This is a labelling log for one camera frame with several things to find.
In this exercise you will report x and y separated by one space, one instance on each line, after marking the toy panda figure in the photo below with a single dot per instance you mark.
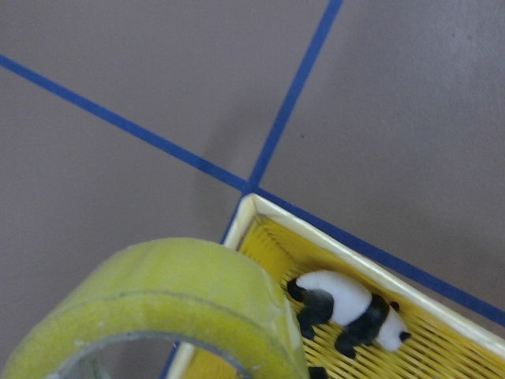
365 317

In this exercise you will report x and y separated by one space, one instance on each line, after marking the yellow tape roll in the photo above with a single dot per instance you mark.
158 300

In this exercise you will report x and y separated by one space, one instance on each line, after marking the yellow woven basket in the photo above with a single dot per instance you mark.
443 344

